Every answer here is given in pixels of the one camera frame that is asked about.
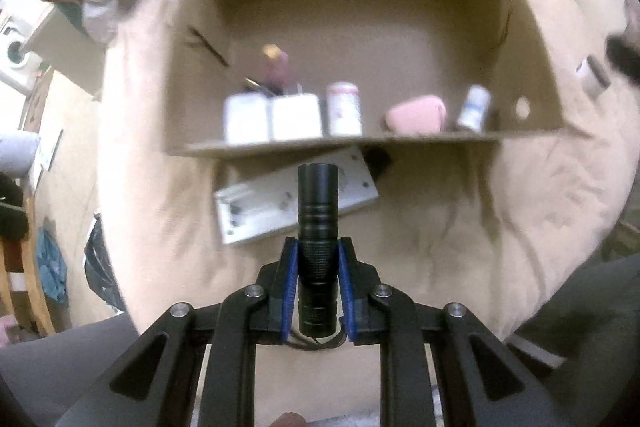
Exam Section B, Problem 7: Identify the purple perfume bottle gold cap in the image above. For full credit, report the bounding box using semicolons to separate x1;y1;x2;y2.
262;42;290;97

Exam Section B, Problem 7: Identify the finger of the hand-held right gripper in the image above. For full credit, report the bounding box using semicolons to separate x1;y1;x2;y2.
603;0;640;84

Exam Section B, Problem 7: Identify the cardboard box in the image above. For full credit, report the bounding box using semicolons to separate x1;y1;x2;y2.
165;0;592;158

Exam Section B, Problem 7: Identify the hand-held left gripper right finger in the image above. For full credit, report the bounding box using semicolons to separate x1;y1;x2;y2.
337;236;581;427

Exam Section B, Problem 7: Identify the person's left hand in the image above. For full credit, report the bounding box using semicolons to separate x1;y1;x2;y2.
269;411;307;427

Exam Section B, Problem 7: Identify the black flashlight with lanyard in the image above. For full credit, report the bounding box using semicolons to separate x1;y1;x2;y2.
287;163;347;351

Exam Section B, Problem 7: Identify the blue cloth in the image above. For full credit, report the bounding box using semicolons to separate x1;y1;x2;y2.
34;226;69;309

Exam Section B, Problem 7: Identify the pink case with bead chain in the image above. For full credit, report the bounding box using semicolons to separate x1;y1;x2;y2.
383;94;448;134

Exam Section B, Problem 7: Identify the grey metal plate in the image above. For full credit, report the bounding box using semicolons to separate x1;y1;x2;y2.
213;146;381;247

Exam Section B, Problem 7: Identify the person's left leg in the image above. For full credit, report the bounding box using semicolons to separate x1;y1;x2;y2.
0;313;147;427

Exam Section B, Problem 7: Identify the grey rolled cushion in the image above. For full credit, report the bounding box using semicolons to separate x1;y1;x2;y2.
0;131;41;178

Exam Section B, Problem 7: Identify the grey bedside table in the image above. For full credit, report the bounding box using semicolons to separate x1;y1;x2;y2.
22;1;117;104

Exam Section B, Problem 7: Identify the white charger cube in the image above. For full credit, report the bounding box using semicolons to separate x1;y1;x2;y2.
270;94;324;142

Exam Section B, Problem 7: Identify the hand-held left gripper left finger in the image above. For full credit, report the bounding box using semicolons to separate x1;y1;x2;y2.
55;236;301;427

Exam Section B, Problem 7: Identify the white earbuds case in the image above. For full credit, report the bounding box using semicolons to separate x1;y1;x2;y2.
223;92;271;144

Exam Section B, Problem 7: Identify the black power plug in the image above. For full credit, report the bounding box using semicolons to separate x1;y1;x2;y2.
362;148;394;176

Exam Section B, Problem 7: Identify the small white pill bottle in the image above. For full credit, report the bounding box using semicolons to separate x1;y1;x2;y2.
455;85;492;132

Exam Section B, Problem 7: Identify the white washing machine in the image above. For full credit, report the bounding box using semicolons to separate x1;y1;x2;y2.
0;13;42;96

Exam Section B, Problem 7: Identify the white bottle with red label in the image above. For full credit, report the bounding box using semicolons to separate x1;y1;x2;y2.
325;81;364;137

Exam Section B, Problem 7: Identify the white jar with brown lid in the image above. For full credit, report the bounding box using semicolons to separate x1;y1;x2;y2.
574;55;612;100

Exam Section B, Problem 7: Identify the wooden chair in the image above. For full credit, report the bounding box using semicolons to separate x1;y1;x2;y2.
0;187;57;339

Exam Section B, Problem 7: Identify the person's leg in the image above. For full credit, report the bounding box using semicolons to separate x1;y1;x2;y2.
0;313;147;427
504;251;640;427

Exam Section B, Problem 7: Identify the person's right leg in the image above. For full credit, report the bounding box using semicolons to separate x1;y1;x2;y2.
504;251;640;427

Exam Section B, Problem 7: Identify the black jacket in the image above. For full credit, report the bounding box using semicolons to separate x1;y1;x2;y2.
0;172;27;241

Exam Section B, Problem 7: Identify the black plastic bag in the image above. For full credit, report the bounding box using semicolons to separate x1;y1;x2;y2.
83;213;127;314

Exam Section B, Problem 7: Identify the pale booklet on floor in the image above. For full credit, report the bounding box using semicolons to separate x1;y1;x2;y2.
36;126;66;188

